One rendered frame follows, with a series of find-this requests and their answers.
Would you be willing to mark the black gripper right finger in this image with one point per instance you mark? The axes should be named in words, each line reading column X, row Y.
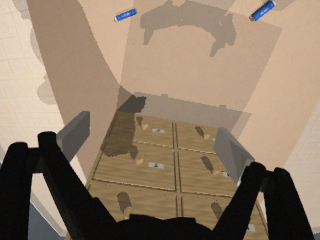
column 286, row 217

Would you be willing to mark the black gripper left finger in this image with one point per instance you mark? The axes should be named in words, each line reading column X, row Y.
column 85, row 217

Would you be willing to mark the dark blue battery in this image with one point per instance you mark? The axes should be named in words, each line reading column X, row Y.
column 125, row 15

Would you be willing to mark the blue aa battery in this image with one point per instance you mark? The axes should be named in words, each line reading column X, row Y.
column 263, row 10

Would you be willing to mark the small wooden chest of drawers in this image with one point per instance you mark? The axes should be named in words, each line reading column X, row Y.
column 177, row 193

